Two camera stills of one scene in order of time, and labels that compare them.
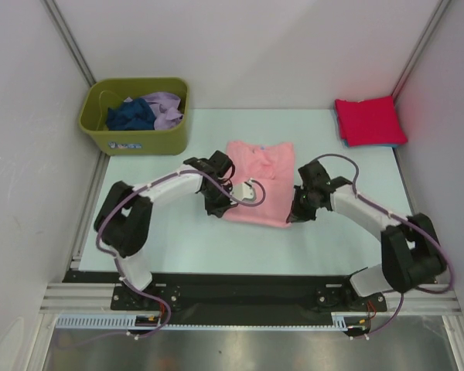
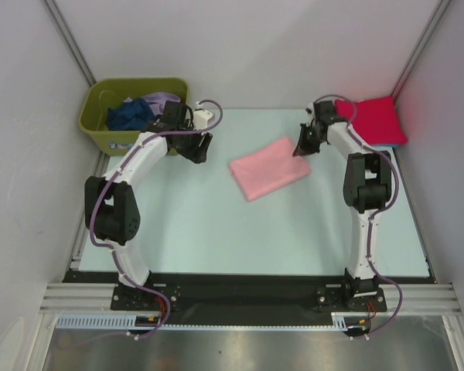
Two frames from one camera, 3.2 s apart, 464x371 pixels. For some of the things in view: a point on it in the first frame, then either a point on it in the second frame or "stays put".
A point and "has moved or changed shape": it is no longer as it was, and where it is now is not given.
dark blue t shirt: x=136 y=115 stays put
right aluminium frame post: x=441 y=7 stays put
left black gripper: x=218 y=211 to x=197 y=154
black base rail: x=223 y=298 stays put
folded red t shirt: x=370 y=122 stays put
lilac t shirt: x=165 y=107 stays put
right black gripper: x=296 y=214 to x=304 y=148
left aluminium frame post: x=69 y=40 stays put
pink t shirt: x=274 y=165 has moved or changed shape
